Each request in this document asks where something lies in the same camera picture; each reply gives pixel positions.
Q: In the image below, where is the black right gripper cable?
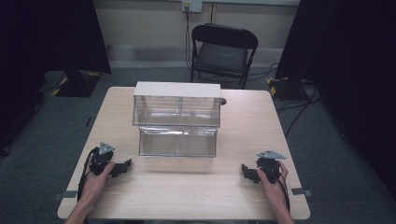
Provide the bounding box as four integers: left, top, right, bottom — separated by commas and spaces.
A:
277, 173, 291, 213

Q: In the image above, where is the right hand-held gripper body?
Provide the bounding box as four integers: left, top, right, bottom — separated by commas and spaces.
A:
255, 149, 287, 185

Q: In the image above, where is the black floor cable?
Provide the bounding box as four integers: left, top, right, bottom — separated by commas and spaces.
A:
248, 62, 323, 138

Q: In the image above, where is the clear plastic drawer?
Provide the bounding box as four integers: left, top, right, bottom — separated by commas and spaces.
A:
133, 95, 221, 127
137, 125, 219, 159

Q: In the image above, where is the black wall socket cable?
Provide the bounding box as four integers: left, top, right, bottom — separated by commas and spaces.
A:
184, 6, 196, 74

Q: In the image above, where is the clear drawer cabinet white top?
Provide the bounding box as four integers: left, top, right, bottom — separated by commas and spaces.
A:
132, 81, 223, 128

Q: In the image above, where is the person's left hand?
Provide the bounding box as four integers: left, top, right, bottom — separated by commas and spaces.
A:
78, 154, 117, 203

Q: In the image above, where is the dark curtain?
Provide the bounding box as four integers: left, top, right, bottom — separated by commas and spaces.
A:
275, 0, 396, 203
0, 0, 112, 157

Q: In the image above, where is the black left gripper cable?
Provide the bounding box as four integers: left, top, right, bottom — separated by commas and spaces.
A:
77, 147, 99, 203

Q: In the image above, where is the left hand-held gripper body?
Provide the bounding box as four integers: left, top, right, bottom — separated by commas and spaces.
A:
89, 141, 117, 176

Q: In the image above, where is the white wall socket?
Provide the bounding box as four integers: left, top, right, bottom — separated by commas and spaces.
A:
181, 0, 204, 14

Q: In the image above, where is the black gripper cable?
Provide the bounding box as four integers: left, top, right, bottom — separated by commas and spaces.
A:
277, 173, 291, 213
77, 147, 99, 203

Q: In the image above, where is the black folding chair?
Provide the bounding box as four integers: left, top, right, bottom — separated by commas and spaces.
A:
190, 22, 260, 91

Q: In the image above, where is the grey tape strip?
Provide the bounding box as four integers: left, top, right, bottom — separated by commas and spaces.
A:
52, 189, 78, 201
290, 187, 314, 198

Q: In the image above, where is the person's right hand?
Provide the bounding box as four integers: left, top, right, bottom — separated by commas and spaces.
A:
256, 160, 291, 210

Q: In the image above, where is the black yellow-striped stand base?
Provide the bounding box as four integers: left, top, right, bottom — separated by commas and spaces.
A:
266, 76, 313, 102
50, 69, 103, 98

